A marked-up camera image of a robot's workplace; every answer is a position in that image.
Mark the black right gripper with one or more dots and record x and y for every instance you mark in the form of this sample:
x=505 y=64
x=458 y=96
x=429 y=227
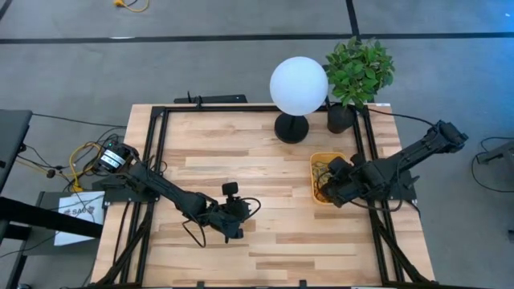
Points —
x=341 y=188

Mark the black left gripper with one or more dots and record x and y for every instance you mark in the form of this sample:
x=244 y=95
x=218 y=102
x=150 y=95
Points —
x=229 y=221

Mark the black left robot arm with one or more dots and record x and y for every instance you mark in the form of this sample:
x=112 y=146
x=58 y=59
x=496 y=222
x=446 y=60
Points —
x=160 y=186

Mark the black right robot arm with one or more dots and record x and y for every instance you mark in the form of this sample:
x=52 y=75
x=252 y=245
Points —
x=413 y=150

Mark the orange plastic bin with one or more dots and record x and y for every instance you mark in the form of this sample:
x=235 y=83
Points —
x=314 y=192

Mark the white globe table lamp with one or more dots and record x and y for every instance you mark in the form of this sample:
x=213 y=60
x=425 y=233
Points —
x=299 y=86

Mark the green potted plant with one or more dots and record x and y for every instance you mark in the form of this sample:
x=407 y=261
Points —
x=357 y=72

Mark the black flat device box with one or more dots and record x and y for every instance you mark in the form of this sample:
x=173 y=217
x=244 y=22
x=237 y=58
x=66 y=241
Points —
x=217 y=98

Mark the white paper sheet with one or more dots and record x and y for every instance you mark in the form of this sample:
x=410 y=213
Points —
x=90 y=200

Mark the black floor stand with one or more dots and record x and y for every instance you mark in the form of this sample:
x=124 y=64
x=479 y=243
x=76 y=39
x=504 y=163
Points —
x=498 y=152

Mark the grey floor case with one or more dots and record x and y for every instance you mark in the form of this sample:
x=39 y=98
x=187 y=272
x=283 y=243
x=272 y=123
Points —
x=44 y=245

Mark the black side table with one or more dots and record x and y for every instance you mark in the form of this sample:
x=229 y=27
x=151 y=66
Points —
x=12 y=136

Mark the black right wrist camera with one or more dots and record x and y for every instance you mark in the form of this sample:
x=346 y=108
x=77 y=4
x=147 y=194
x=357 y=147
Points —
x=338 y=164

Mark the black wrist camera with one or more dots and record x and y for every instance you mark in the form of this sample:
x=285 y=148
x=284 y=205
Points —
x=338 y=164
x=230 y=189

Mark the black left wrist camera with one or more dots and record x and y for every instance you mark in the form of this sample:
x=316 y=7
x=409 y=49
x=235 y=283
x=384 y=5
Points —
x=230 y=189

